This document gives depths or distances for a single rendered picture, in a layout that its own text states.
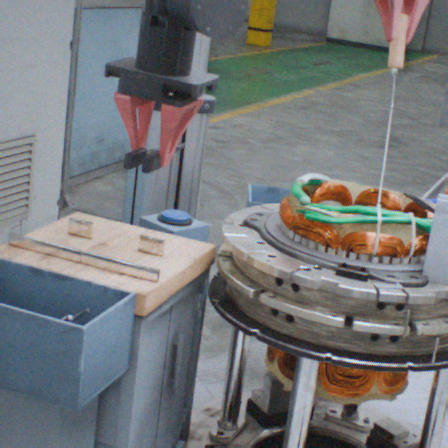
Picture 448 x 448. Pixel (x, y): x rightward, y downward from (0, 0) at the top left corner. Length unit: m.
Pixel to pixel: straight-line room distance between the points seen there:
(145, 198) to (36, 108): 2.16
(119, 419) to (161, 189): 0.55
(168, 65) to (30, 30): 2.57
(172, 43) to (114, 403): 0.38
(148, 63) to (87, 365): 0.30
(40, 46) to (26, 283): 2.61
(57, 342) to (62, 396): 0.05
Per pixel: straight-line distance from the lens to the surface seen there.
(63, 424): 0.91
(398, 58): 1.03
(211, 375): 1.42
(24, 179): 3.58
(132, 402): 0.97
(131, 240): 1.08
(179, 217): 1.26
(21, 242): 1.02
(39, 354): 0.87
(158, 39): 0.92
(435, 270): 0.99
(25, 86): 3.50
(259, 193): 1.41
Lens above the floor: 1.40
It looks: 17 degrees down
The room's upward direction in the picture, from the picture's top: 8 degrees clockwise
